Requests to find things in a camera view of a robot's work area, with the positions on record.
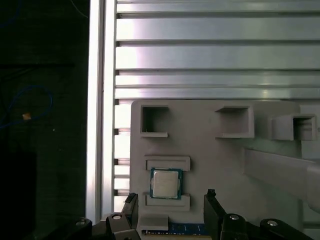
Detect grey parts rack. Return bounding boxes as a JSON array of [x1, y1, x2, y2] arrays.
[[128, 98, 320, 237]]

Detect blue floor cable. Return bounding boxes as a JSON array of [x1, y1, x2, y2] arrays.
[[0, 84, 54, 130]]

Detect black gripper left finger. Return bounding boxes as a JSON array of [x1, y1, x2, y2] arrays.
[[72, 192, 140, 240]]

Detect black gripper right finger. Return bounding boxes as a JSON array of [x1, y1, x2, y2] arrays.
[[202, 188, 315, 240]]

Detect silver CPU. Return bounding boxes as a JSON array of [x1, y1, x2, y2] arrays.
[[149, 167, 183, 201]]

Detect RAM stick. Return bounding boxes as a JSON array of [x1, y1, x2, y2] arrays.
[[144, 222, 208, 236]]

